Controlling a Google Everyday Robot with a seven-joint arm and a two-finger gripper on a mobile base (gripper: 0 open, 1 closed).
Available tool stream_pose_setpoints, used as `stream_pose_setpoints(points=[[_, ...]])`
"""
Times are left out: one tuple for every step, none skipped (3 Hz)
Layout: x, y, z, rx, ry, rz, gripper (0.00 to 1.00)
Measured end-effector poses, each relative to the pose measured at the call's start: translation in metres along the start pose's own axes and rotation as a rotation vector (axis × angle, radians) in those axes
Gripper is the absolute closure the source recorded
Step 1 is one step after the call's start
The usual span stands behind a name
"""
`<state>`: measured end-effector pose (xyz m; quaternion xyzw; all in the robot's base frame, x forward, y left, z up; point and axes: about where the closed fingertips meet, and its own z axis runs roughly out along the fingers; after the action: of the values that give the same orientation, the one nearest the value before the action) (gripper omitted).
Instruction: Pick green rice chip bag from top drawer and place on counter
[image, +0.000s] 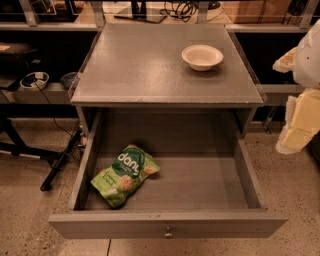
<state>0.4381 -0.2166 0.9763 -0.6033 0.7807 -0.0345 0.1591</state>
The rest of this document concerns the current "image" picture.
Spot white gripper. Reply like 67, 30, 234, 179
272, 20, 320, 155

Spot green rice chip bag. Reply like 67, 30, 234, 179
91, 145, 160, 208

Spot open grey top drawer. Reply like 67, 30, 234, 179
49, 110, 287, 239

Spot grey cabinet counter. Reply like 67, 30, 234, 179
68, 22, 268, 138

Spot metal drawer knob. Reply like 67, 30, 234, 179
164, 227, 174, 239

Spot white paper bowl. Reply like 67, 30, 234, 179
181, 45, 224, 71

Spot black monitor base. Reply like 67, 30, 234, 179
114, 0, 166, 24

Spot dark small bowl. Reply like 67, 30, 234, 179
60, 72, 77, 89

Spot black stand legs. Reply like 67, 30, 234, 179
0, 117, 81, 191

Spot black coiled cables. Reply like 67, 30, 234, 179
159, 0, 199, 23

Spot white bowl with cable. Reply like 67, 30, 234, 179
20, 72, 49, 90

